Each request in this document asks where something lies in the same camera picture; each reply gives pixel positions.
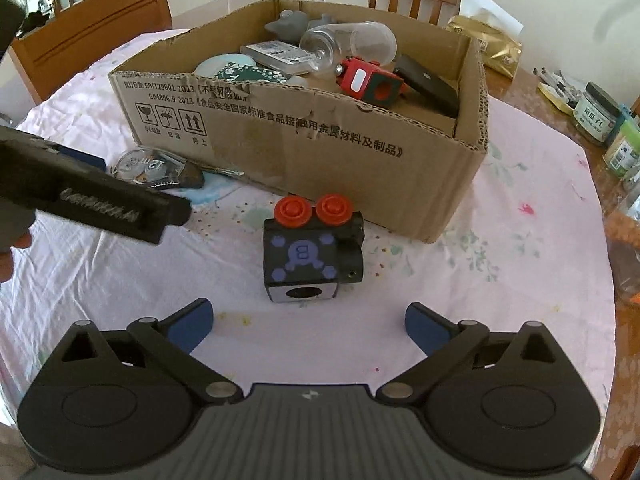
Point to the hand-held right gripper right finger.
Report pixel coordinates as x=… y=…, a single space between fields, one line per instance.
x=425 y=330

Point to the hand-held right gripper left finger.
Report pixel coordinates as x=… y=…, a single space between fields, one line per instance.
x=192 y=324

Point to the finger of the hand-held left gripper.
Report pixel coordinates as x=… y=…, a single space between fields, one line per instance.
x=82 y=157

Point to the clear bag of round discs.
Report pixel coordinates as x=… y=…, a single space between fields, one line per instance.
x=142 y=165

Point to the black toy block red knobs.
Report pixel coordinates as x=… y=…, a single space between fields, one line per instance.
x=310 y=255

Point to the cardboard box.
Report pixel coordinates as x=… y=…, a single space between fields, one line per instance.
x=325 y=160

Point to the clear plastic container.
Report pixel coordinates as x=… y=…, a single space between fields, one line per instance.
x=360 y=40

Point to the person's left hand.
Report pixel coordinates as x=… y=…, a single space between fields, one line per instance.
x=6 y=267

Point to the dark flat stone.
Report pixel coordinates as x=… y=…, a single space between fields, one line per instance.
x=191 y=179

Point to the pink floral tablecloth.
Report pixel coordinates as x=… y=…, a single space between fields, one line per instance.
x=500 y=260

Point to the teal round dish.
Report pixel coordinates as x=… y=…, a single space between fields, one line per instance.
x=220 y=65

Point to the dark green patterned packet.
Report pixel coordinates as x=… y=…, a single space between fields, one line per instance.
x=250 y=74

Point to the small white packet box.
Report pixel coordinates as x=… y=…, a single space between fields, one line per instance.
x=280 y=55

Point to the black flat device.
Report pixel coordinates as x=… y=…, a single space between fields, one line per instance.
x=430 y=87

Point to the grey rubber toy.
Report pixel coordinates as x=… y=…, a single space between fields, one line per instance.
x=287 y=24

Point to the red and green toy block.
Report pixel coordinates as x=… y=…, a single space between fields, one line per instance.
x=362 y=80

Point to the yellow sticky note pad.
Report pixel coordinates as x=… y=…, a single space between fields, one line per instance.
x=552 y=100

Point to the jar with green lid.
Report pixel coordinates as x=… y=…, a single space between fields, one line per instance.
x=622 y=150

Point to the glass jar with dark lid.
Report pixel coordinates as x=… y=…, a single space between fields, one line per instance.
x=595 y=120

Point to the bunch of pens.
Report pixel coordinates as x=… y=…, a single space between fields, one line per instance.
x=557 y=85

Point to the gold tissue pack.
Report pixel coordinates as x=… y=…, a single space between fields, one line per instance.
x=492 y=45

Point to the blue plastic object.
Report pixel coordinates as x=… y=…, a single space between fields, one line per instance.
x=625 y=111

